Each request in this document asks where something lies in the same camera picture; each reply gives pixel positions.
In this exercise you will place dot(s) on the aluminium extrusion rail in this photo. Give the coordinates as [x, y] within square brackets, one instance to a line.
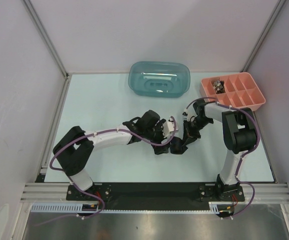
[265, 193]

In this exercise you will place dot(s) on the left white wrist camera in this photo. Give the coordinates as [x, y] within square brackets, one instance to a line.
[170, 127]

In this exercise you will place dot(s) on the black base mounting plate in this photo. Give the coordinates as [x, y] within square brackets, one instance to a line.
[157, 196]

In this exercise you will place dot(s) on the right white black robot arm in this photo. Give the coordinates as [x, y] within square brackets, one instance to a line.
[240, 136]

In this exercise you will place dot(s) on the dark striped necktie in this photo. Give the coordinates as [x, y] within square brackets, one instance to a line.
[177, 147]

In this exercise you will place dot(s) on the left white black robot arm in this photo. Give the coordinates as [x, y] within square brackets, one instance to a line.
[74, 150]

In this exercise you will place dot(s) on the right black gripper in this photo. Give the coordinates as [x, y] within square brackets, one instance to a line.
[189, 136]

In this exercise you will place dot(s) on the pink compartment organizer tray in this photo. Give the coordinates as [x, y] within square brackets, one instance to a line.
[241, 91]

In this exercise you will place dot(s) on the rolled tie in tray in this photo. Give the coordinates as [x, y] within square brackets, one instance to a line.
[218, 86]

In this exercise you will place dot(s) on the white slotted cable duct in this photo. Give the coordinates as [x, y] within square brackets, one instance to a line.
[81, 208]

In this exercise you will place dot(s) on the teal transparent plastic tub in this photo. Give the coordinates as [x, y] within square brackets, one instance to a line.
[159, 79]

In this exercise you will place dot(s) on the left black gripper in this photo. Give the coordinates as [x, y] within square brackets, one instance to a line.
[159, 126]

